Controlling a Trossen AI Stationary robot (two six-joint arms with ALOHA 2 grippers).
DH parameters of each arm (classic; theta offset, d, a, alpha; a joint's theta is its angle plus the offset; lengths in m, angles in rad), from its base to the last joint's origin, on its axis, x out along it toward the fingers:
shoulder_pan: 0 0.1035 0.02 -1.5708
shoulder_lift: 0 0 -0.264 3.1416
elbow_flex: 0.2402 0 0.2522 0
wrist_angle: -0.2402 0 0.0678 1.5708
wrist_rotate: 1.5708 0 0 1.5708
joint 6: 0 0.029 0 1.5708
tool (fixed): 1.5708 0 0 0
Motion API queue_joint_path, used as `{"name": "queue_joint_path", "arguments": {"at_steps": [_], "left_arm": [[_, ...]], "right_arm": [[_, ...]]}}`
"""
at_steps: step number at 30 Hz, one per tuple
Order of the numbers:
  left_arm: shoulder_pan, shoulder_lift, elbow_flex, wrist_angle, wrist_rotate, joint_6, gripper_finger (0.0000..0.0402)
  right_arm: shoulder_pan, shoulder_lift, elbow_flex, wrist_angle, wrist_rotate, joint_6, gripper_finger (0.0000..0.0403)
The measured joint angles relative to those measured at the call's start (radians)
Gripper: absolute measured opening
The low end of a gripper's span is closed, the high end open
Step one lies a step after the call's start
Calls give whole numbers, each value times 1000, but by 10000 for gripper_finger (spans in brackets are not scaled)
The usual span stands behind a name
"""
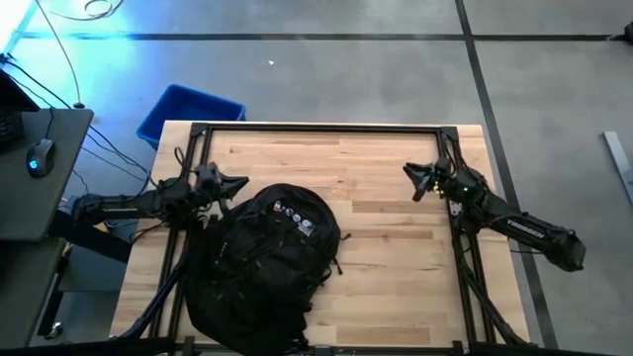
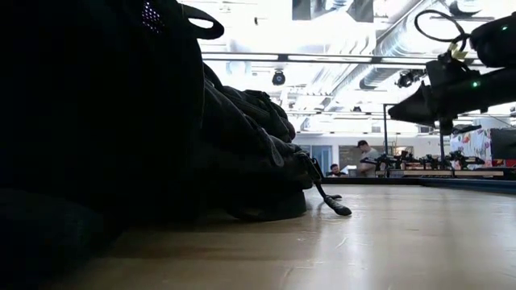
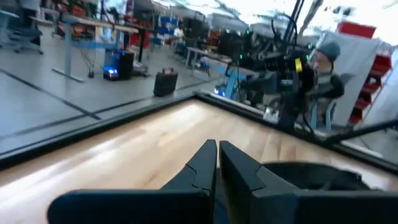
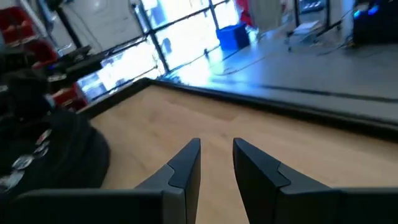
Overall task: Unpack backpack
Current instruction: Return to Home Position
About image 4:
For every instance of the black backpack grey lining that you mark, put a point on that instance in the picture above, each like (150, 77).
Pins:
(56, 146)

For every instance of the white rolling table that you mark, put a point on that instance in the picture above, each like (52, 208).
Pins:
(306, 28)

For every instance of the red storage bins shelf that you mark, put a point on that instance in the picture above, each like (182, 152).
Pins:
(18, 25)

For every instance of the black aluminium table frame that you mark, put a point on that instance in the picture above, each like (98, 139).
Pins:
(248, 101)

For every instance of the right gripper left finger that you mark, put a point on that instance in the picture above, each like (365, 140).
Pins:
(183, 174)

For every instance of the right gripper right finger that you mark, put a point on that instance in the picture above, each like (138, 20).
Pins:
(261, 180)

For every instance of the large window frame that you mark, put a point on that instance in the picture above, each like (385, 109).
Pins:
(157, 46)

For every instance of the blue storage box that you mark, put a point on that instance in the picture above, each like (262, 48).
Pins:
(233, 36)

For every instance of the dark cabinet blue lights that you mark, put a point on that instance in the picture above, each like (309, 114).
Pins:
(376, 21)

